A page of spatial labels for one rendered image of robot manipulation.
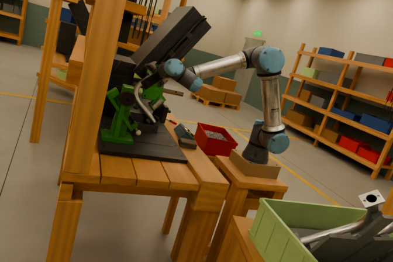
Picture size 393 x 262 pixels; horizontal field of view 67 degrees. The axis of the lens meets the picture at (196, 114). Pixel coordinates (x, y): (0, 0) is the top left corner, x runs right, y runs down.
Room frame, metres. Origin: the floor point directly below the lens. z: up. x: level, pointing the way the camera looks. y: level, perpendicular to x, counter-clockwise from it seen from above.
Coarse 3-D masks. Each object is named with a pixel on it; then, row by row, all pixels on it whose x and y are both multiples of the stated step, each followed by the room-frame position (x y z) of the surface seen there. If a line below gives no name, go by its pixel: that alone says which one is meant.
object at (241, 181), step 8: (216, 160) 1.69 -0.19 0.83; (224, 160) 1.66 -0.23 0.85; (224, 168) 1.59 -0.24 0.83; (232, 168) 1.57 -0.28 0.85; (232, 176) 1.50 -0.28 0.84; (240, 176) 1.50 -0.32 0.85; (240, 184) 1.43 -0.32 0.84; (248, 184) 1.45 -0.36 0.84; (256, 184) 1.47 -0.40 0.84; (264, 184) 1.49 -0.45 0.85; (272, 184) 1.51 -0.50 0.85; (280, 184) 1.55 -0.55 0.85
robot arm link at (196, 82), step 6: (186, 72) 1.32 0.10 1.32; (180, 78) 1.31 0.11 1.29; (186, 78) 1.32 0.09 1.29; (192, 78) 1.33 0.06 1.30; (198, 78) 1.35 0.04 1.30; (186, 84) 1.33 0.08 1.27; (192, 84) 1.33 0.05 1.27; (198, 84) 1.34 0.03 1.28; (192, 90) 1.34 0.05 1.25; (198, 90) 1.35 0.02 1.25
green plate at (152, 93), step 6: (156, 66) 1.74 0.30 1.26; (150, 72) 1.72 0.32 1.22; (156, 84) 1.73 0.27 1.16; (144, 90) 1.69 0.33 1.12; (150, 90) 1.71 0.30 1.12; (156, 90) 1.72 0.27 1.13; (162, 90) 1.74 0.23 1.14; (144, 96) 1.68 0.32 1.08; (150, 96) 1.70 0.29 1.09; (156, 96) 1.71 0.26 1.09
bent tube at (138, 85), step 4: (148, 76) 1.68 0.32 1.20; (140, 80) 1.66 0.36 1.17; (136, 84) 1.65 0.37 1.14; (140, 84) 1.65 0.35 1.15; (136, 88) 1.64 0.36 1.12; (136, 92) 1.63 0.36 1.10; (136, 96) 1.63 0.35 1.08; (136, 100) 1.63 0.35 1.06; (140, 104) 1.63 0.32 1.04; (140, 108) 1.64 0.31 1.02; (144, 108) 1.64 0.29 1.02; (144, 112) 1.64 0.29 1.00; (148, 112) 1.64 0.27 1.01; (148, 116) 1.64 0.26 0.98; (152, 116) 1.65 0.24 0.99; (152, 120) 1.65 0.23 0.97; (156, 120) 1.66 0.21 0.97
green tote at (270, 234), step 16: (272, 208) 1.08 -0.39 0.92; (288, 208) 1.11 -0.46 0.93; (304, 208) 1.14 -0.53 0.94; (320, 208) 1.17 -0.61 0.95; (336, 208) 1.19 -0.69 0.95; (352, 208) 1.23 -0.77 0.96; (256, 224) 1.04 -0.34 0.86; (272, 224) 0.97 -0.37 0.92; (288, 224) 1.12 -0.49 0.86; (304, 224) 1.15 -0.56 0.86; (320, 224) 1.18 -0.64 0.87; (336, 224) 1.21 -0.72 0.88; (256, 240) 1.01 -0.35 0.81; (272, 240) 0.94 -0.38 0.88; (288, 240) 0.87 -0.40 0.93; (272, 256) 0.91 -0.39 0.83; (288, 256) 0.85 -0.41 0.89; (304, 256) 0.80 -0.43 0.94
